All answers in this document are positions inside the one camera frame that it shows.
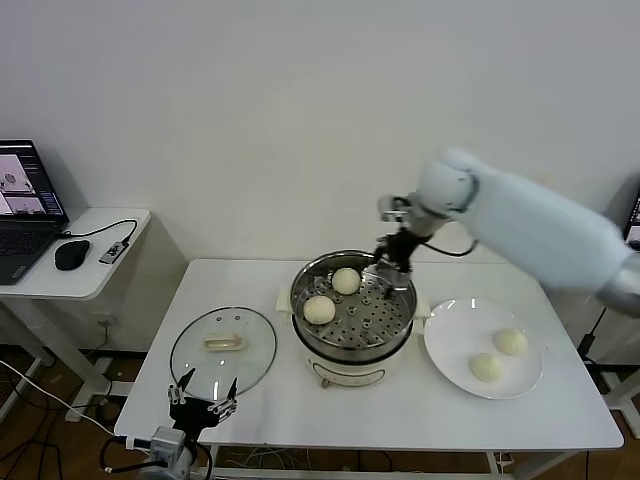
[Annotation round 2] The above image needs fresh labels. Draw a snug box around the white side table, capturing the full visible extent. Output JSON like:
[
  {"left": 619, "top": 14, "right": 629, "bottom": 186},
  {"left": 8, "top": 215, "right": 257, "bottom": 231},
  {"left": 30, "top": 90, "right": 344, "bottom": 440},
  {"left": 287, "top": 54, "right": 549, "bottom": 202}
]
[{"left": 0, "top": 207, "right": 187, "bottom": 409}]

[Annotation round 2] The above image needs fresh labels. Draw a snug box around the white steamed baozi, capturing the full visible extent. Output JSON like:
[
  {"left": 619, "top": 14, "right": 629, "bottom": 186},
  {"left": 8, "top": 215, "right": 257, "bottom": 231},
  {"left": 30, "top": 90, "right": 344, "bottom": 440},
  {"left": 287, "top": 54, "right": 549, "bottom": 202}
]
[
  {"left": 492, "top": 327, "right": 529, "bottom": 357},
  {"left": 468, "top": 352, "right": 504, "bottom": 384},
  {"left": 332, "top": 267, "right": 361, "bottom": 295},
  {"left": 302, "top": 295, "right": 337, "bottom": 326}
]

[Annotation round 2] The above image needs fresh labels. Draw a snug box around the grey usb hub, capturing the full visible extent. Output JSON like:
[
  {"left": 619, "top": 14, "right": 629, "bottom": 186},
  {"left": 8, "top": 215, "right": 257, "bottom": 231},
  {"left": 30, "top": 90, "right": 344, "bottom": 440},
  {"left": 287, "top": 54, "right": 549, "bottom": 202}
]
[{"left": 98, "top": 241, "right": 129, "bottom": 265}]

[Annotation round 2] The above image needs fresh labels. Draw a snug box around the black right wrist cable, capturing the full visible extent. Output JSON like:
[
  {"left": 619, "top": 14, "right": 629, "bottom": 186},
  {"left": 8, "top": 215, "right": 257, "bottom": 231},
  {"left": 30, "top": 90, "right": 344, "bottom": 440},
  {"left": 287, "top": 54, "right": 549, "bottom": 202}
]
[{"left": 424, "top": 238, "right": 480, "bottom": 257}]

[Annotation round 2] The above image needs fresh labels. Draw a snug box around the steel steamer basket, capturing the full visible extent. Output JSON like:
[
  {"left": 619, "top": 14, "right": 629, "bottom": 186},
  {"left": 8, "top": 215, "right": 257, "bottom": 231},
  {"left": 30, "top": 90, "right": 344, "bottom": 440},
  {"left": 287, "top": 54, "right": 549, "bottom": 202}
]
[{"left": 275, "top": 249, "right": 430, "bottom": 352}]

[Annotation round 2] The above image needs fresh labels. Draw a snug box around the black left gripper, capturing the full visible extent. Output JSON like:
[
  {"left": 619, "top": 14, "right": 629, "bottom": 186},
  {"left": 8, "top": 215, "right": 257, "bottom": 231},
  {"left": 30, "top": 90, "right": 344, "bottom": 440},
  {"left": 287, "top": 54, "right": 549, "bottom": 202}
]
[{"left": 167, "top": 368, "right": 239, "bottom": 443}]

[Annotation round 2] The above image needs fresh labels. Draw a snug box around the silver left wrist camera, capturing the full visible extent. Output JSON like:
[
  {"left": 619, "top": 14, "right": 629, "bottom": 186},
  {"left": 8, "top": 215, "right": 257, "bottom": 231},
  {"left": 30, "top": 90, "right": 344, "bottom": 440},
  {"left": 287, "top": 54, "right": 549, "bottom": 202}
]
[{"left": 151, "top": 426, "right": 186, "bottom": 461}]

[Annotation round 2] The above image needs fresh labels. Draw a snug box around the glass pot lid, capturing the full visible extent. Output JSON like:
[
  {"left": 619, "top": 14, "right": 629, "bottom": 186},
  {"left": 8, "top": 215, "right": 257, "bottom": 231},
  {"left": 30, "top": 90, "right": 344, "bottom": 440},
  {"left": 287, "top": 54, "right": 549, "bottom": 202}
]
[{"left": 169, "top": 306, "right": 278, "bottom": 401}]

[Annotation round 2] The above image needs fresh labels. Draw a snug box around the white floor cable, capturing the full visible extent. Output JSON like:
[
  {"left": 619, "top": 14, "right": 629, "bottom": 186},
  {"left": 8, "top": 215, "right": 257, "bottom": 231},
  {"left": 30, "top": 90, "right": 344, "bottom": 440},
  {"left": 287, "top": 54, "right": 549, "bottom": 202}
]
[{"left": 0, "top": 358, "right": 126, "bottom": 441}]

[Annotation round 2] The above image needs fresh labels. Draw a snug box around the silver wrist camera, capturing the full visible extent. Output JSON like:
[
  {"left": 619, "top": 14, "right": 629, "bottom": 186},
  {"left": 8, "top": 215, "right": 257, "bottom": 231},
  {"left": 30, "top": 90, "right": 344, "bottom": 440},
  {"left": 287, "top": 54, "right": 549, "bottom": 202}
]
[
  {"left": 377, "top": 196, "right": 409, "bottom": 222},
  {"left": 151, "top": 426, "right": 186, "bottom": 461}
]

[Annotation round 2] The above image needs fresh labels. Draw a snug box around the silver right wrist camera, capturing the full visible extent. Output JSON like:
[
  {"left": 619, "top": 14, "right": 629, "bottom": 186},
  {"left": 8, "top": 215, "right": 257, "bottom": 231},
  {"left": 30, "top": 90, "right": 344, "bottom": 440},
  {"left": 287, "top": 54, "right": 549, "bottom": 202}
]
[{"left": 377, "top": 196, "right": 409, "bottom": 222}]

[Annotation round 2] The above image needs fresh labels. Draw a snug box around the dark laptop with lit screen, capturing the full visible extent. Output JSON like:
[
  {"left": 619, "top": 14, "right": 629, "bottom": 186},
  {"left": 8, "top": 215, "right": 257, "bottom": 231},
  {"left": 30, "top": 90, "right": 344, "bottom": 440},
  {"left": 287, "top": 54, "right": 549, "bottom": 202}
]
[{"left": 623, "top": 187, "right": 640, "bottom": 249}]

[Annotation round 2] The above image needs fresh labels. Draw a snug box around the black computer mouse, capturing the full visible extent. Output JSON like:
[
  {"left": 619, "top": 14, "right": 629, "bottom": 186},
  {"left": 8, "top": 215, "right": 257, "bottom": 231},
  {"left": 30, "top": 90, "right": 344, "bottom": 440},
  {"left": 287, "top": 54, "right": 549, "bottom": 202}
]
[{"left": 53, "top": 239, "right": 92, "bottom": 272}]

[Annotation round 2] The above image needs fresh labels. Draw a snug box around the black open laptop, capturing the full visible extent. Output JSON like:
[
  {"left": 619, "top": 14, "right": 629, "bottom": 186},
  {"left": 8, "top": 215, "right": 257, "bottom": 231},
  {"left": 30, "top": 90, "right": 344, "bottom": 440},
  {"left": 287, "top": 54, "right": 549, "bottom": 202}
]
[{"left": 0, "top": 139, "right": 70, "bottom": 286}]

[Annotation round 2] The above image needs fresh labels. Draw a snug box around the black usb cable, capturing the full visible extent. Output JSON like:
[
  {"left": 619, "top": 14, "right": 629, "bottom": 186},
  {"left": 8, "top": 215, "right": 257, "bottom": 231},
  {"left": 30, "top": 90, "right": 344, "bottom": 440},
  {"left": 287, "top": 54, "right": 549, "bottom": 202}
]
[{"left": 57, "top": 218, "right": 140, "bottom": 246}]

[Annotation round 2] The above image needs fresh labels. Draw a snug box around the white round plate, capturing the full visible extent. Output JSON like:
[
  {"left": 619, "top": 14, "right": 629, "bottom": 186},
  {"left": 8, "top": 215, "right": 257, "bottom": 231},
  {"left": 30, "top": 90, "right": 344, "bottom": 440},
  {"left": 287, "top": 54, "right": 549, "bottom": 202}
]
[{"left": 423, "top": 298, "right": 545, "bottom": 400}]

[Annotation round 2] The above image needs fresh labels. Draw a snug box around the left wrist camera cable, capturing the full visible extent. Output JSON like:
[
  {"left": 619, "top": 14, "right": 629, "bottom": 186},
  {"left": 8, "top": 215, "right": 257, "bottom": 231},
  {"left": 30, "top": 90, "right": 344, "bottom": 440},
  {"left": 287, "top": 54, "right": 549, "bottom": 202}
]
[{"left": 102, "top": 435, "right": 154, "bottom": 474}]

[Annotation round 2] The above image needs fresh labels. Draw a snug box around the white main table frame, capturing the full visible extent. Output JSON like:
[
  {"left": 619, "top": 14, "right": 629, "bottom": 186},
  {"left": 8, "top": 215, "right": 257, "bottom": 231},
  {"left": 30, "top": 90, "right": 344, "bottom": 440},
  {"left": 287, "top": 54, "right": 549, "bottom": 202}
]
[{"left": 192, "top": 444, "right": 516, "bottom": 480}]

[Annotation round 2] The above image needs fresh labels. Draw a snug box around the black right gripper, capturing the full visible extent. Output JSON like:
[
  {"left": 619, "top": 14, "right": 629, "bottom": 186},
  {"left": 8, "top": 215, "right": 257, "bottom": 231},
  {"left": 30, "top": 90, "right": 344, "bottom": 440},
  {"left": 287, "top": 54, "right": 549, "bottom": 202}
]
[{"left": 372, "top": 232, "right": 419, "bottom": 297}]

